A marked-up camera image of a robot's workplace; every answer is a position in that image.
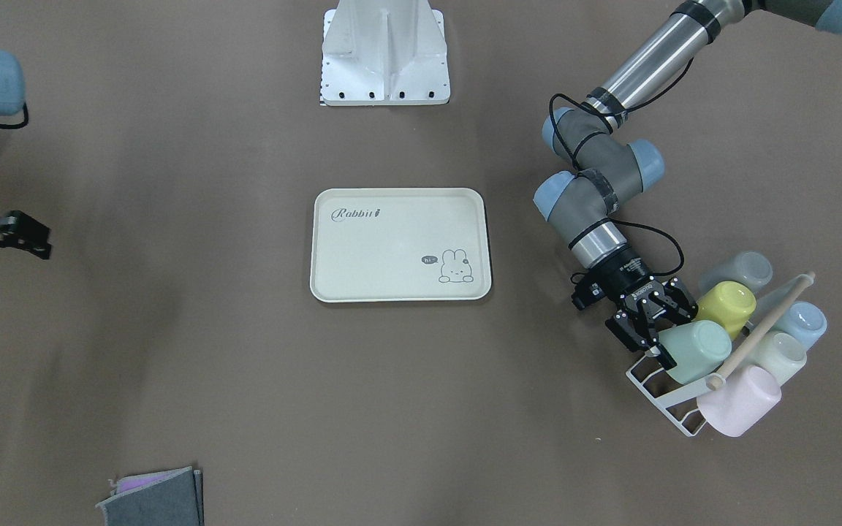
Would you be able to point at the grey plastic cup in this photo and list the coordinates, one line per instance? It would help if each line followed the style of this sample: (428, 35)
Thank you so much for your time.
(749, 268)

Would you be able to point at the silver robot arm near rack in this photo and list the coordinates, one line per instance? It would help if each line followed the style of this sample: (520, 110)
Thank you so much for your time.
(607, 174)

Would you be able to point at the white wire cup rack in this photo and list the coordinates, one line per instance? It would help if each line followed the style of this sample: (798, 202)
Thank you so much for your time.
(675, 401)

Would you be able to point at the black gripper near rack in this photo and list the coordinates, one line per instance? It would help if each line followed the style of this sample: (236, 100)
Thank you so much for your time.
(623, 272)

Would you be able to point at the yellow plastic cup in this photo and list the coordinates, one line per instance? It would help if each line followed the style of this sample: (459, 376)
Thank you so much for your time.
(729, 304)

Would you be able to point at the wooden rack handle rod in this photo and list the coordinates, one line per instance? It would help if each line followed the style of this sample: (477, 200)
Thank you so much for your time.
(775, 305)

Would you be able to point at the cream rabbit print tray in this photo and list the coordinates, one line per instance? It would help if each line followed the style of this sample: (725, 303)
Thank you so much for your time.
(400, 245)

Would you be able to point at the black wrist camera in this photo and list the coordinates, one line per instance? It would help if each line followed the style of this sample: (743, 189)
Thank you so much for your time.
(586, 294)

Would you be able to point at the grey folded cloth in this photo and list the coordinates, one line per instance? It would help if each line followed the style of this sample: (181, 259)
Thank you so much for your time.
(165, 497)

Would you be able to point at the green plastic cup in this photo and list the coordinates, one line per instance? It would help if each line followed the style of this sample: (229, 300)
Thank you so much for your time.
(698, 349)

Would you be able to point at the pink plastic cup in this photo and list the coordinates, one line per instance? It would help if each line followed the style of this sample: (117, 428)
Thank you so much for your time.
(749, 394)

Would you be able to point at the light blue plastic cup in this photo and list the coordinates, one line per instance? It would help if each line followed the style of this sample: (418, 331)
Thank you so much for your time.
(803, 321)

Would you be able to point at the white plastic cup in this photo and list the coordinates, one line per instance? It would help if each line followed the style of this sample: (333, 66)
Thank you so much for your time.
(780, 354)

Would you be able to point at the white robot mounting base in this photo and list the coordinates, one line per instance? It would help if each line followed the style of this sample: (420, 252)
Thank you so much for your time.
(384, 53)

